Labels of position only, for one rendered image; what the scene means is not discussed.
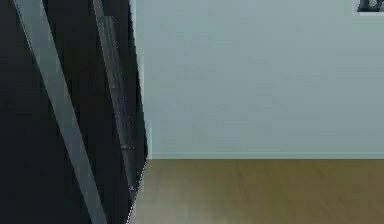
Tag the black cabinet with grey bars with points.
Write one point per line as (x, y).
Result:
(76, 100)

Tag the framed wall picture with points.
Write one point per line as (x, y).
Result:
(371, 6)

